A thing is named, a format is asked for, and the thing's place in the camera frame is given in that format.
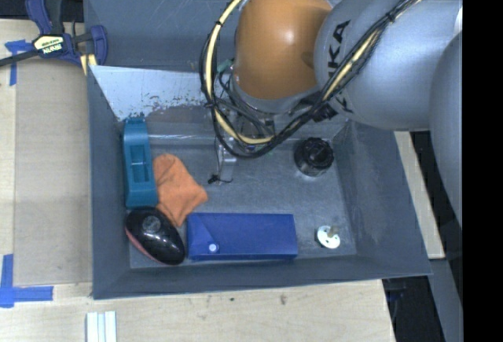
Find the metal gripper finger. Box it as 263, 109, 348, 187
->
219, 137, 238, 178

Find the grey metal bin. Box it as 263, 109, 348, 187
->
81, 0, 434, 300

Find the orange cloth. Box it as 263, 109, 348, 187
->
152, 153, 209, 228

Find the black round ribbed cap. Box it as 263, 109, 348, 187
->
293, 136, 336, 178

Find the blue flat box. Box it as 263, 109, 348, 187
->
185, 211, 299, 261

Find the teal plastic block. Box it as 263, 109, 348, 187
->
122, 116, 160, 210

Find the black oval brush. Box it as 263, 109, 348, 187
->
123, 208, 187, 267

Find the white round plug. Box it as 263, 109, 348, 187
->
315, 224, 342, 251

